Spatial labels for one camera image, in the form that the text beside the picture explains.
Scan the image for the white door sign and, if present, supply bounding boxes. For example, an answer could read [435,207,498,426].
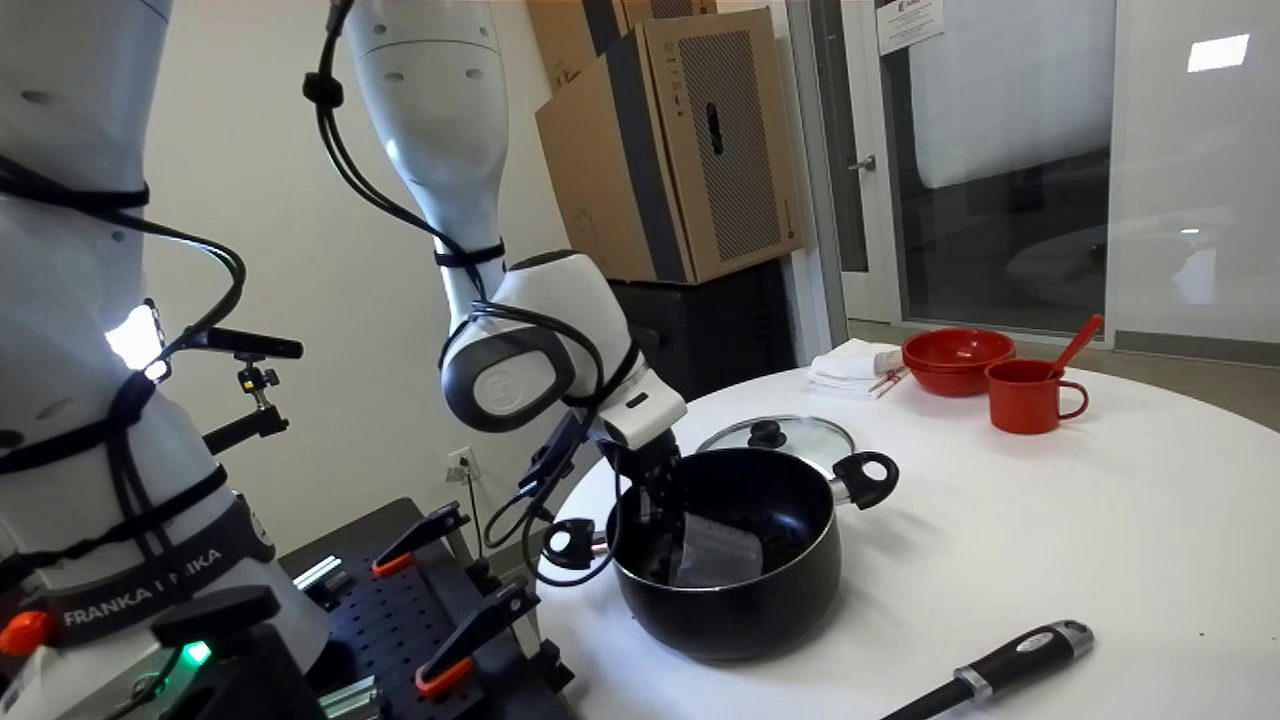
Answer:
[870,0,951,59]

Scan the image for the red bowl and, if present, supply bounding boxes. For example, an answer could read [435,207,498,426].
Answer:
[898,325,1021,398]

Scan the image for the red mug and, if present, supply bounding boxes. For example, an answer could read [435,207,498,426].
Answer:
[984,357,1092,440]

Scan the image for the cardboard box with dark panel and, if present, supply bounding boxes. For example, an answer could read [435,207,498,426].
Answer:
[533,7,811,288]

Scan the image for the glass door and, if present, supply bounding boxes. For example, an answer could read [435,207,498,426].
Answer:
[836,0,1118,338]

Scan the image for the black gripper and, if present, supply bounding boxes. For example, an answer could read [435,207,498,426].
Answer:
[616,437,686,569]

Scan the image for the black cooking pot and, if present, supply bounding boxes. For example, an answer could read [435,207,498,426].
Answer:
[534,445,905,665]

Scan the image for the black box with green light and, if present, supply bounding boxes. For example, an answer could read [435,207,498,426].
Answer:
[124,579,330,720]

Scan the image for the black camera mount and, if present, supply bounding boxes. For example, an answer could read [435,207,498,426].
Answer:
[173,325,306,460]

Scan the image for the glass pot lid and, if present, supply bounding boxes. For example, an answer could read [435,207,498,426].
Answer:
[693,411,859,485]

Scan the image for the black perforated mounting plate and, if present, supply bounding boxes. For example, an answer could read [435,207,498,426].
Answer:
[317,531,579,720]

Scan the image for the plain cardboard box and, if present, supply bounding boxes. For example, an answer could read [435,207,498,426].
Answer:
[525,0,774,96]

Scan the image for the orange round knob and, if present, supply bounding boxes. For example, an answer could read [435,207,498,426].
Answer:
[0,606,61,665]

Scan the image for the white napkin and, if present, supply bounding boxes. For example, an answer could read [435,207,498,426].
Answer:
[802,337,910,395]

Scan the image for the black orange bar clamp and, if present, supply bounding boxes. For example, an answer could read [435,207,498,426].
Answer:
[413,579,542,702]
[367,500,474,579]

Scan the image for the black cabinet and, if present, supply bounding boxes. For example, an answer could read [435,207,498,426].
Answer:
[604,254,808,403]

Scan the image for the black ladle spoon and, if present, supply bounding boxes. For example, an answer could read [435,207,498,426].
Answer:
[879,617,1100,720]

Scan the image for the red spoon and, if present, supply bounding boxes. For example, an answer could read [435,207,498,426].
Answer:
[1051,313,1109,381]

